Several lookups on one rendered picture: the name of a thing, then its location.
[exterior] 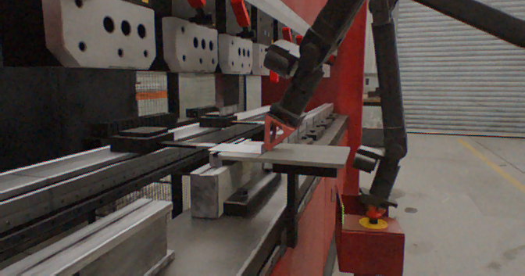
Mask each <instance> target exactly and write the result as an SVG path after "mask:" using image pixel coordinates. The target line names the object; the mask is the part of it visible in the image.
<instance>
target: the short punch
mask: <svg viewBox="0 0 525 276"><path fill-rule="evenodd" d="M215 88H216V107H217V108H220V116H224V115H227V114H231V113H236V112H237V105H239V104H240V77H239V74H223V73H220V74H215Z"/></svg>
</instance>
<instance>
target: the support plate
mask: <svg viewBox="0 0 525 276"><path fill-rule="evenodd" d="M262 143H264V142H246V143H244V144H242V145H261V144H262ZM349 151H350V147H346V146H332V145H303V144H289V143H279V144H278V145H275V146H274V147H273V148H272V149H271V150H268V151H267V152H265V153H264V154H262V155H261V154H253V153H241V152H225V153H224V154H222V155H220V159H221V160H239V161H250V162H260V163H281V164H291V165H303V166H314V167H324V168H334V169H344V168H345V164H346V162H347V158H348V154H349ZM259 155H261V156H260V157H257V156H259Z"/></svg>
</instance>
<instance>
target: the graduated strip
mask: <svg viewBox="0 0 525 276"><path fill-rule="evenodd" d="M266 1H267V2H268V3H269V4H270V5H272V7H274V8H275V9H277V10H278V11H280V12H281V13H283V14H284V15H285V16H286V17H288V18H289V19H290V20H292V21H294V22H296V23H297V24H298V25H299V26H301V27H303V28H304V29H305V30H308V29H309V28H310V27H311V26H309V25H308V24H307V23H306V22H305V21H304V20H303V19H302V18H301V17H299V16H298V15H297V14H296V13H294V12H293V11H291V10H290V9H289V8H288V7H287V6H286V5H285V4H284V3H283V2H282V1H281V0H266Z"/></svg>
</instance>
